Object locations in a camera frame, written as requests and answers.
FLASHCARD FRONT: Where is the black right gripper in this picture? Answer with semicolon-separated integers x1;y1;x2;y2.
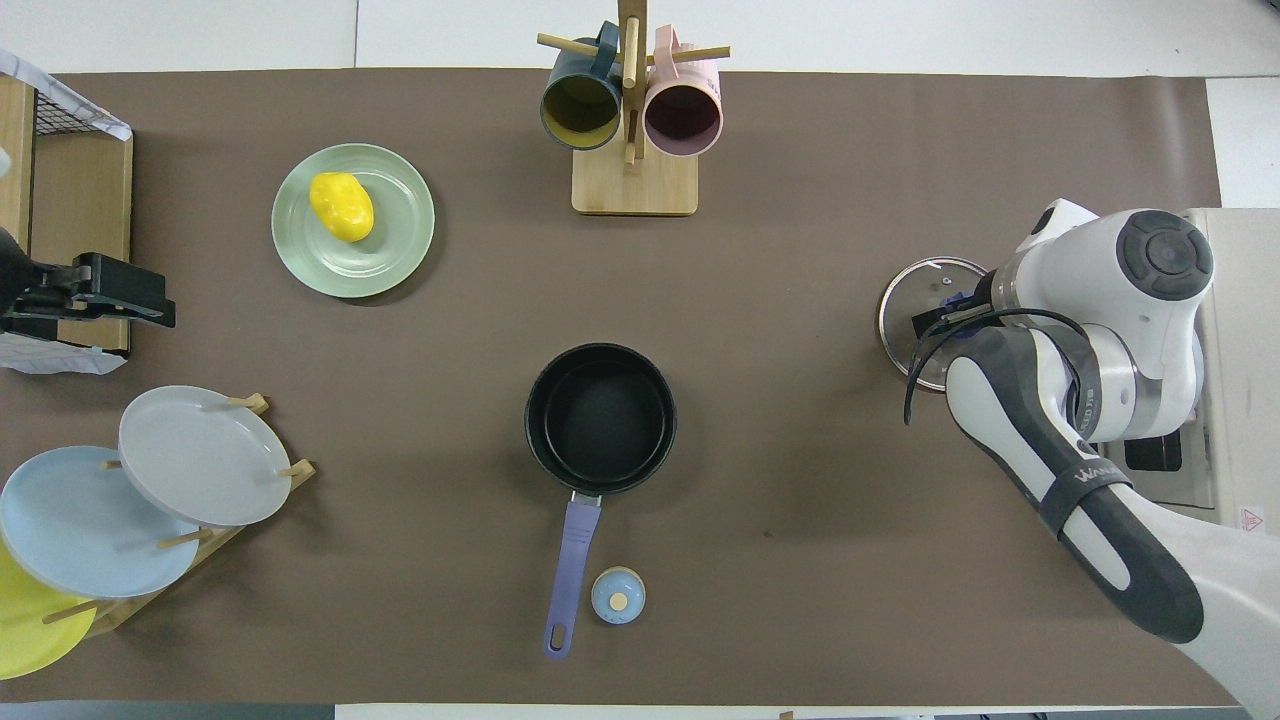
911;304;977;340

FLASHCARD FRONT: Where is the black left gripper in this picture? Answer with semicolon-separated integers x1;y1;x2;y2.
0;252;177;329

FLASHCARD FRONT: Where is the glass lid with blue knob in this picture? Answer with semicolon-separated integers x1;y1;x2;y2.
877;256;993;393

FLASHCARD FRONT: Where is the yellow potato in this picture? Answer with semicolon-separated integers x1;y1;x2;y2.
309;172;375;244

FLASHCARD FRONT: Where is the grey plate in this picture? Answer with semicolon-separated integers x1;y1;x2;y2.
118;385;293;528

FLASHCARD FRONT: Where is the light blue plate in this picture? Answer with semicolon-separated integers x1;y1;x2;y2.
0;446;201;599

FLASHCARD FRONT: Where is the pale green plate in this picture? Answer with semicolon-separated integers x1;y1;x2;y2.
271;143;436;299

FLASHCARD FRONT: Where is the wooden plate rack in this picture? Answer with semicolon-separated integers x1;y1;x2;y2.
40;393;317;639

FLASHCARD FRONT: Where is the yellow plate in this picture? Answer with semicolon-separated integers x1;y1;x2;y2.
0;540;98;681

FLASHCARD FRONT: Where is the white crumpled plastic bag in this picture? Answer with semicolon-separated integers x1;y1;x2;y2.
0;50;133;141
0;330;129;376

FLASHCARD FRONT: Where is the wooden shelf box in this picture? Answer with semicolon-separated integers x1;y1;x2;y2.
0;75;134;353

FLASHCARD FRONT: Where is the brown table mat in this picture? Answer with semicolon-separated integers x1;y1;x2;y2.
0;68;1241;706

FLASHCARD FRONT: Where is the cream toaster oven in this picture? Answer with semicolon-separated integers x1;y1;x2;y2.
1120;208;1280;536

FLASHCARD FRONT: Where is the pink ribbed mug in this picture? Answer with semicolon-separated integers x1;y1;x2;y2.
643;25;723;158

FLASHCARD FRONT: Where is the wooden mug tree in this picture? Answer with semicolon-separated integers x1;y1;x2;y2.
537;0;731;216

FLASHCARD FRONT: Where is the dark teal mug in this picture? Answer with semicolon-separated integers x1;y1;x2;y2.
540;22;623;151

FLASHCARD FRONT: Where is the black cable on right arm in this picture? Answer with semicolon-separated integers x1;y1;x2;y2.
903;307;1096;426

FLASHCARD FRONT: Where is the black wire basket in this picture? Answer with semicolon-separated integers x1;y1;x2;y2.
33;85;126;136

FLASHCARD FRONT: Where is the dark blue pot with handle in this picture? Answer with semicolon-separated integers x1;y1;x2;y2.
524;343;678;660

